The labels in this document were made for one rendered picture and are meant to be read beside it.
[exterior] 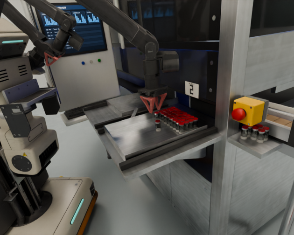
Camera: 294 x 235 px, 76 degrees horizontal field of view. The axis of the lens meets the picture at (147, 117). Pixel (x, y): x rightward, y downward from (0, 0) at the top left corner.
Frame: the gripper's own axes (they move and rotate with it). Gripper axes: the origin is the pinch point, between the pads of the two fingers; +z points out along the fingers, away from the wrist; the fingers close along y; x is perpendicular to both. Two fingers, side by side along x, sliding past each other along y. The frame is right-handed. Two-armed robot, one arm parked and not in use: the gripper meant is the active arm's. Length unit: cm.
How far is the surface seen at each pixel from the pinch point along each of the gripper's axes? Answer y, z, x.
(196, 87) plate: 16.5, -6.1, -8.2
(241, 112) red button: 8.2, -3.9, -30.3
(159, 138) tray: -4.3, 9.3, -6.4
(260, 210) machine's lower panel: 45, 71, -34
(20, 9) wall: 75, -103, 535
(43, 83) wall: 72, 80, 533
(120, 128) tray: -9.4, 9.6, 13.5
